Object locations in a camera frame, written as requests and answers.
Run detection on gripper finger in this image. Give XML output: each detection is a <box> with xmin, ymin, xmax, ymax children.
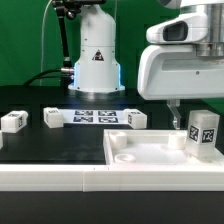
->
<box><xmin>167</xmin><ymin>99</ymin><xmax>181</xmax><ymax>130</ymax></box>

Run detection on white square tabletop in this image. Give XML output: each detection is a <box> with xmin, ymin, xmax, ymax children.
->
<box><xmin>103</xmin><ymin>129</ymin><xmax>224</xmax><ymax>166</ymax></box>

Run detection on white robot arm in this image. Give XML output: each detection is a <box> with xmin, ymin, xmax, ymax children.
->
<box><xmin>69</xmin><ymin>0</ymin><xmax>224</xmax><ymax>108</ymax></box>

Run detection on fiducial marker sheet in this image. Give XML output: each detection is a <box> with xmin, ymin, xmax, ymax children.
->
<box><xmin>60</xmin><ymin>109</ymin><xmax>127</xmax><ymax>125</ymax></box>

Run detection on white U-shaped fence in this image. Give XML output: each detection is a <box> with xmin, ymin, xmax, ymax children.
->
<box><xmin>0</xmin><ymin>164</ymin><xmax>224</xmax><ymax>192</ymax></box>

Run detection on black cables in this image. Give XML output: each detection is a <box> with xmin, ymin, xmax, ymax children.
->
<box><xmin>22</xmin><ymin>67</ymin><xmax>75</xmax><ymax>87</ymax></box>

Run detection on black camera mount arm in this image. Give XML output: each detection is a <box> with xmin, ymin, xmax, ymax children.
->
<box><xmin>52</xmin><ymin>0</ymin><xmax>81</xmax><ymax>68</ymax></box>

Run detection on white cable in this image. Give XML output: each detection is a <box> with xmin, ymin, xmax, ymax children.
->
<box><xmin>39</xmin><ymin>0</ymin><xmax>54</xmax><ymax>87</ymax></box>

